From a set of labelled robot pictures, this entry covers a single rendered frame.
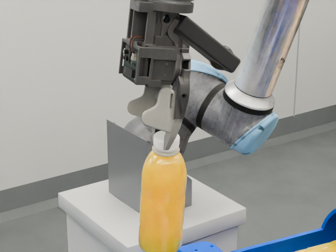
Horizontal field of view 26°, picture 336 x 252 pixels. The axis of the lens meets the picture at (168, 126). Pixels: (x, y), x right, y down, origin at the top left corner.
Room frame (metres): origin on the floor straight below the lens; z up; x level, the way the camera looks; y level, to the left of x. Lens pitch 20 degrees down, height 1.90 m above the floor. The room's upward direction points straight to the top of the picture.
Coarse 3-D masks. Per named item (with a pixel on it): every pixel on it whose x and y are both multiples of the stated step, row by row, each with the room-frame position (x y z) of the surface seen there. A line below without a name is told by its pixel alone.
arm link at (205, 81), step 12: (192, 60) 1.60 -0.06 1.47; (192, 72) 1.57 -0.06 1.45; (204, 72) 1.57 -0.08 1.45; (216, 72) 1.59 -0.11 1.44; (192, 84) 1.55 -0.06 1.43; (204, 84) 1.55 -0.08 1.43; (216, 84) 1.55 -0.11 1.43; (192, 96) 1.54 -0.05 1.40; (204, 96) 1.53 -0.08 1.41; (192, 108) 1.53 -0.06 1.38; (204, 108) 1.52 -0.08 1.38; (192, 120) 1.54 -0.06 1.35
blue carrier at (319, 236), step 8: (328, 216) 1.41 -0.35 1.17; (328, 224) 1.43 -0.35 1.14; (304, 232) 1.41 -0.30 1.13; (312, 232) 1.42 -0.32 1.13; (320, 232) 1.43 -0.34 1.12; (328, 232) 1.44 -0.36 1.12; (272, 240) 1.38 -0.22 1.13; (280, 240) 1.38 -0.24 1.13; (288, 240) 1.39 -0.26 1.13; (296, 240) 1.40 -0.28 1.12; (304, 240) 1.41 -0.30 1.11; (312, 240) 1.42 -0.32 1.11; (320, 240) 1.43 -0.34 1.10; (328, 240) 1.44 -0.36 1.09; (184, 248) 1.17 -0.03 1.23; (192, 248) 1.17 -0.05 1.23; (200, 248) 1.17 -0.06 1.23; (208, 248) 1.16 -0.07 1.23; (216, 248) 1.16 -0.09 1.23; (248, 248) 1.34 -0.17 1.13; (256, 248) 1.35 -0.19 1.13; (264, 248) 1.36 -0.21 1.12; (272, 248) 1.37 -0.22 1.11; (280, 248) 1.38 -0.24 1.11; (288, 248) 1.39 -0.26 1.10; (296, 248) 1.40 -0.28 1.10; (304, 248) 1.41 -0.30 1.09
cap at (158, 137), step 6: (156, 132) 1.01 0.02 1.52; (162, 132) 1.02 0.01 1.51; (156, 138) 1.00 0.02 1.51; (162, 138) 1.00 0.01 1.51; (156, 144) 0.99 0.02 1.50; (162, 144) 0.99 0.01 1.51; (174, 144) 0.99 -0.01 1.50; (162, 150) 0.99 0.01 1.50; (168, 150) 0.99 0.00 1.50; (174, 150) 0.99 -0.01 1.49
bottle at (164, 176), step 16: (160, 160) 0.99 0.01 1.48; (176, 160) 0.99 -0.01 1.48; (144, 176) 1.00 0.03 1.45; (160, 176) 0.98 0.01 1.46; (176, 176) 0.98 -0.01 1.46; (144, 192) 1.00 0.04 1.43; (160, 192) 0.98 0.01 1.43; (176, 192) 0.99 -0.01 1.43; (144, 208) 1.00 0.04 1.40; (160, 208) 0.98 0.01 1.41; (176, 208) 0.99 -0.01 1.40; (144, 224) 1.00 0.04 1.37; (160, 224) 0.99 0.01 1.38; (176, 224) 0.99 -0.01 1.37; (144, 240) 1.00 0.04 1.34; (160, 240) 0.99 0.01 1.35; (176, 240) 1.00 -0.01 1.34
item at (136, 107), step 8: (144, 88) 1.02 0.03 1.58; (152, 88) 1.03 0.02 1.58; (160, 88) 1.02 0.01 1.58; (144, 96) 1.02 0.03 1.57; (152, 96) 1.03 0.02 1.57; (128, 104) 1.02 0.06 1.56; (136, 104) 1.02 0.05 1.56; (144, 104) 1.02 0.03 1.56; (152, 104) 1.03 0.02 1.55; (136, 112) 1.02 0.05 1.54; (152, 128) 1.03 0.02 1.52; (152, 136) 1.03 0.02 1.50
